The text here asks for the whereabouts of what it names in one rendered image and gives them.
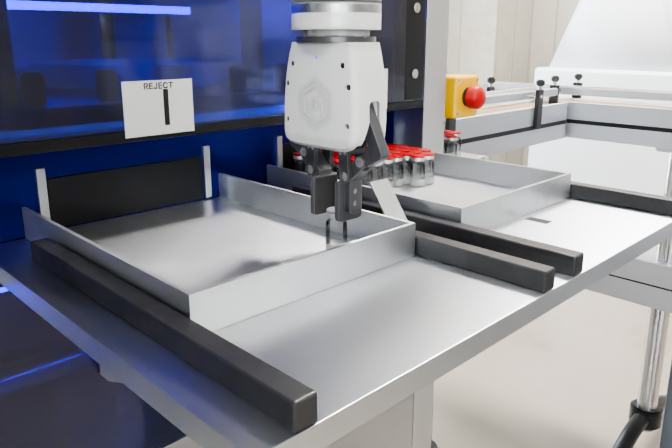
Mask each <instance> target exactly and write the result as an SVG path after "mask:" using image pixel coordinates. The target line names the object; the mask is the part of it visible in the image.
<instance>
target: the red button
mask: <svg viewBox="0 0 672 448"><path fill-rule="evenodd" d="M485 101H486V92H485V90H484V88H482V87H481V86H470V87H469V88H468V90H467V92H466V96H465V102H466V105H467V107H468V108H469V109H480V108H481V107H483V105H484V104H485Z"/></svg>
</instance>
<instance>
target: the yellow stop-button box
mask: <svg viewBox="0 0 672 448"><path fill-rule="evenodd" d="M470 86H479V76H477V75H463V74H446V97H445V118H451V119H456V118H463V117H469V116H475V115H477V109H469V108H468V107H467V105H466V102H465V96H466V92H467V90H468V88H469V87H470Z"/></svg>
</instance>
